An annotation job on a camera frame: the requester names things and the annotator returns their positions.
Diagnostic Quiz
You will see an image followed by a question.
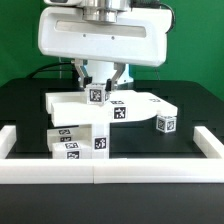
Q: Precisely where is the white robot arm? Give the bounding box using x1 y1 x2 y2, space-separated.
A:
38 0 175 85

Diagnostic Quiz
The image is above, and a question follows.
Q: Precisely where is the white chair seat part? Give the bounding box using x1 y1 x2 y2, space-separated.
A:
78 122 109 159

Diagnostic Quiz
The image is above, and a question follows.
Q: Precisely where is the black cable bundle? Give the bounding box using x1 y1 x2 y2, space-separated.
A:
26 61 81 80

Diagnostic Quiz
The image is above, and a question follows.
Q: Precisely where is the white chair back part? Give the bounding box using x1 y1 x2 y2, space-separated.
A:
45 90 178 127

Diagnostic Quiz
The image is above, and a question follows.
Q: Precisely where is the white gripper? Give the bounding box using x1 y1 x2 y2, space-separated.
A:
38 7 171 91

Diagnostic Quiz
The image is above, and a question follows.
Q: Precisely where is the white U-shaped fence frame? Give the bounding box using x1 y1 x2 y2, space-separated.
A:
0 125 224 184

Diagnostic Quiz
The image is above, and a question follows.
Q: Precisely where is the white hanging cable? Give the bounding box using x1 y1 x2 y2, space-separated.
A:
58 56 64 80

